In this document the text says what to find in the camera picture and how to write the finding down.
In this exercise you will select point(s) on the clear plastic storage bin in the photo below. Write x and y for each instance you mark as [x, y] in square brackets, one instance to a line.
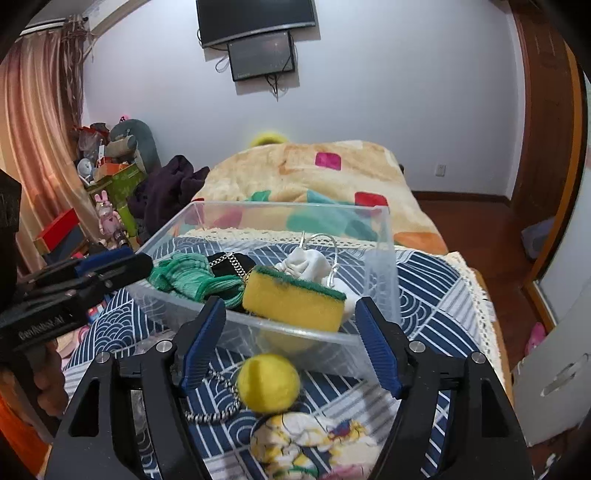
[323, 353]

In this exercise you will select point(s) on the pink slipper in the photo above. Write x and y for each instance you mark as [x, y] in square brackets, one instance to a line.
[536, 339]

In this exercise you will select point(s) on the green cardboard box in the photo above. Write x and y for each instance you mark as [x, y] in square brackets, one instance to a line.
[122, 184]

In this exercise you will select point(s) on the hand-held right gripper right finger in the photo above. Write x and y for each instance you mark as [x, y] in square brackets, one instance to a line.
[376, 348]

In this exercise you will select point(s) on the beige blanket with coloured squares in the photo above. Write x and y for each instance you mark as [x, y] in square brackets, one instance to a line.
[286, 170]

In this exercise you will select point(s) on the grey plush toy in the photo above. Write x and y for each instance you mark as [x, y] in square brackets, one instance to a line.
[141, 138]

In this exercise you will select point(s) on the pink bunny toy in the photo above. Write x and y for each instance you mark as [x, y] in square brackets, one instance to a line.
[108, 217]

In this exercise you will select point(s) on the black wall television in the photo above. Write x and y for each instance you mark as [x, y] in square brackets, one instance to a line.
[256, 18]

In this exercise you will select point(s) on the silver metal hook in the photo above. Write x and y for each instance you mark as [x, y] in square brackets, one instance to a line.
[333, 265]

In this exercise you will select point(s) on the grey bag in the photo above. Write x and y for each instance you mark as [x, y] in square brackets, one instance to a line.
[538, 237]

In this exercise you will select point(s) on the person's left hand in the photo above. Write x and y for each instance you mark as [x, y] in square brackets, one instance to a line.
[51, 383]

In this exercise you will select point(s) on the yellow sponge with green scrubber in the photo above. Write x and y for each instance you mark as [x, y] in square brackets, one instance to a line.
[291, 304]

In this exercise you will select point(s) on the small black wall monitor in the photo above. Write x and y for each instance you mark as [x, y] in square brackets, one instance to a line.
[261, 55]

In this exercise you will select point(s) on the white yellow printed pouch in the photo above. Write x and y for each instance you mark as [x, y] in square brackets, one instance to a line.
[295, 443]

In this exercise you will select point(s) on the white wall socket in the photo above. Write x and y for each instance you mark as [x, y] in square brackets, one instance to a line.
[441, 170]

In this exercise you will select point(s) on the white cardboard box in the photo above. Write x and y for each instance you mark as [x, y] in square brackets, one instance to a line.
[554, 383]

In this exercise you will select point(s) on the green knitted cloth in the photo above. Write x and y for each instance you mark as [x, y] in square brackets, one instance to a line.
[194, 281]

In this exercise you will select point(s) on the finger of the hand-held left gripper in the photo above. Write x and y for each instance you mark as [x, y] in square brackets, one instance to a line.
[124, 272]
[104, 261]

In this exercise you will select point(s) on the dark purple blanket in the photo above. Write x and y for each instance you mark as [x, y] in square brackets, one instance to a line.
[166, 189]

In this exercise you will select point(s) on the yellow felt ball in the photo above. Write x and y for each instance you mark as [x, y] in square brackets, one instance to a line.
[270, 383]

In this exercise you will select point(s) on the white cloth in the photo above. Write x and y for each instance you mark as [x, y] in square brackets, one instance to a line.
[304, 265]

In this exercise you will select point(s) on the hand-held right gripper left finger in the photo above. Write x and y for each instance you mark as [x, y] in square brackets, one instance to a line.
[202, 344]

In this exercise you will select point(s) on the pink brown curtain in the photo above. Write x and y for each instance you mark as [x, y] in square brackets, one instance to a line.
[32, 115]

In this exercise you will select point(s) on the blue patterned bedspread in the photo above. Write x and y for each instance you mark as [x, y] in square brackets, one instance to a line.
[429, 295]

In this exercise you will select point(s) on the yellow plush toy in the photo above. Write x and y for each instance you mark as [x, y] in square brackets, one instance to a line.
[267, 138]

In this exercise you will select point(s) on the red box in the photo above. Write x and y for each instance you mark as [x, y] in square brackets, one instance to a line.
[57, 226]

